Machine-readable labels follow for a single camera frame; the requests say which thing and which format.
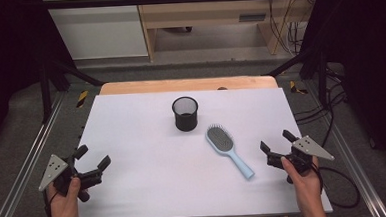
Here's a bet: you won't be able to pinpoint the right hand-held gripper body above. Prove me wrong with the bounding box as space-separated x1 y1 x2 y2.
265 133 337 178

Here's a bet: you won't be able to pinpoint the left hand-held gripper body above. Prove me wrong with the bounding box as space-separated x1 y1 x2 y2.
36 151 106 206

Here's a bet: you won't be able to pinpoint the light blue hairbrush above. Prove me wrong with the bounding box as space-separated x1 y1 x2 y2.
204 121 256 183

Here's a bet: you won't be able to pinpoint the black mesh pen cup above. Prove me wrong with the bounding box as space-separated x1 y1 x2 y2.
170 95 200 134

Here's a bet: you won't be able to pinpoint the person's left hand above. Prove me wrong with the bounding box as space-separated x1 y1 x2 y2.
46 176 85 217

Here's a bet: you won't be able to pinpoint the person's right hand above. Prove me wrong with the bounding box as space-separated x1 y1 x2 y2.
281 154 326 215

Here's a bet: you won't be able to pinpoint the yellow black tape marker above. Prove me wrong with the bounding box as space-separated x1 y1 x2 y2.
75 90 91 110
289 79 309 96

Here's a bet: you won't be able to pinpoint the black curtain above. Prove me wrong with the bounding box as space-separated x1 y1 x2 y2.
303 0 386 175
0 0 81 157

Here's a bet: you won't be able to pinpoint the white cabinet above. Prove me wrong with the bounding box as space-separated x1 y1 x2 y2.
40 0 149 62

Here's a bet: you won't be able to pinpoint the light wooden desk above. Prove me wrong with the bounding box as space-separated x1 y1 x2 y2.
134 0 316 63

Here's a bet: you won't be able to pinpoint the black floor cables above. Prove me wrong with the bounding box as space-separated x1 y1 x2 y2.
291 63 351 151

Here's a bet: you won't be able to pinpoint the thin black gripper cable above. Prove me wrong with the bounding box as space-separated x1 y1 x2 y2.
42 191 60 217

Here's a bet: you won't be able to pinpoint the aluminium rail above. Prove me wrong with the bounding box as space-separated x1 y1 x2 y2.
303 75 386 217
0 90 73 217

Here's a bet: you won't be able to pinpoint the black frame stand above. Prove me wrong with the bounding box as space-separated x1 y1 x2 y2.
37 54 107 124
263 44 333 113

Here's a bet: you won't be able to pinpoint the hanging cables under desk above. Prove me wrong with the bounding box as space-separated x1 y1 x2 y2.
265 0 310 57

